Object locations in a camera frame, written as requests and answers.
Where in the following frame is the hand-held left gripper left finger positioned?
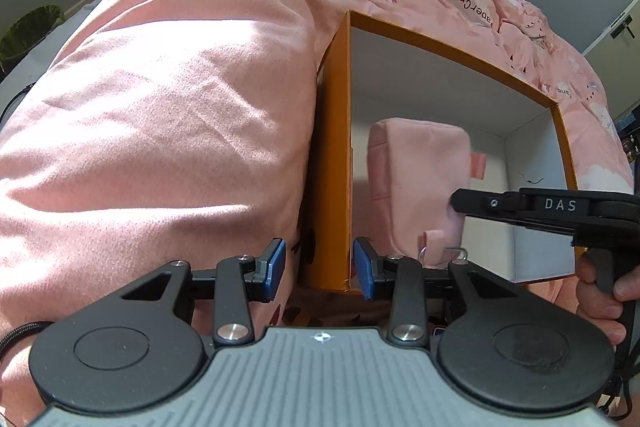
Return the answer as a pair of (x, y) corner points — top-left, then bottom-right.
(117, 237), (287, 349)

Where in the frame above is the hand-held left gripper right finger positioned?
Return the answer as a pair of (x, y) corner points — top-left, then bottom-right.
(352, 236), (524, 349)

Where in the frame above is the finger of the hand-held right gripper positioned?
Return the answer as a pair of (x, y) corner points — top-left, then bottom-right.
(450, 188), (523, 228)

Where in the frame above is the pink fabric pouch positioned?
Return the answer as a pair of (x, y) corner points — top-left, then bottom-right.
(367, 118), (488, 270)

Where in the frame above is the orange cardboard box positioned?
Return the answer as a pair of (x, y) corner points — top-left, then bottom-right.
(297, 9), (588, 298)

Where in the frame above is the person's right hand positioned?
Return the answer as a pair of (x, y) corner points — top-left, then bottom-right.
(576, 252), (640, 349)

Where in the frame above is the cluttered shelf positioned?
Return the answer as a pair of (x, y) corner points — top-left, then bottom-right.
(615, 104), (640, 170)

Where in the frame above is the pink printed blanket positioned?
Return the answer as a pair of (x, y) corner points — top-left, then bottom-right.
(0, 0), (638, 427)

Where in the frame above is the green trash bin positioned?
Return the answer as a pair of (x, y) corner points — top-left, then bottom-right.
(0, 4), (64, 78)

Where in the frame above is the black strap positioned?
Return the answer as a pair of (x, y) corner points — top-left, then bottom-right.
(604, 341), (640, 423)

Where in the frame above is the dark wall fixture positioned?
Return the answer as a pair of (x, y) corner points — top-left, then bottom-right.
(610, 13), (636, 40)

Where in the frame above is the black braided cable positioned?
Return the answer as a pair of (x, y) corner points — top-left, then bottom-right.
(0, 321), (53, 362)

